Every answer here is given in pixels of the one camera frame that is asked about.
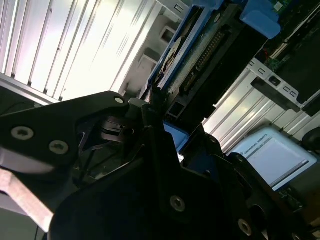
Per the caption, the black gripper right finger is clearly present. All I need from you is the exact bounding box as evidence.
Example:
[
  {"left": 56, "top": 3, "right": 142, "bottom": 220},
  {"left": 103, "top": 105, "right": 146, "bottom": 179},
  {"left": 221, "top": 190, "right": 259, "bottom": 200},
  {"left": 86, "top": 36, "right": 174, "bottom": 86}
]
[{"left": 182, "top": 124, "right": 268, "bottom": 240}]

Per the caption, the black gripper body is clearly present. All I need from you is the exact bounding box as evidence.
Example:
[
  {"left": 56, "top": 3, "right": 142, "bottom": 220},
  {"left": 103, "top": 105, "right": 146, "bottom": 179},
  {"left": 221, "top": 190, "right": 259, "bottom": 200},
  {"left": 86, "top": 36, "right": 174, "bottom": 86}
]
[{"left": 48, "top": 159, "right": 301, "bottom": 240}]

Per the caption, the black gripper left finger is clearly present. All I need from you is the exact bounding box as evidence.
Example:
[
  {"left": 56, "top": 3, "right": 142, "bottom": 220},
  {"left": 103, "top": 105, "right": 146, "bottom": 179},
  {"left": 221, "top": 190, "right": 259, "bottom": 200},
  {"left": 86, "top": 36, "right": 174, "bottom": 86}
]
[{"left": 0, "top": 84, "right": 224, "bottom": 219}]

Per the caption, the hard disk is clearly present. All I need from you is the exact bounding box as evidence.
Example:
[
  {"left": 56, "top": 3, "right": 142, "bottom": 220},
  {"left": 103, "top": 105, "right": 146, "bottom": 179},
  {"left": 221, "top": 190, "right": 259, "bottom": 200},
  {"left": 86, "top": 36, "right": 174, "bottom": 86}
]
[{"left": 147, "top": 0, "right": 282, "bottom": 161}]

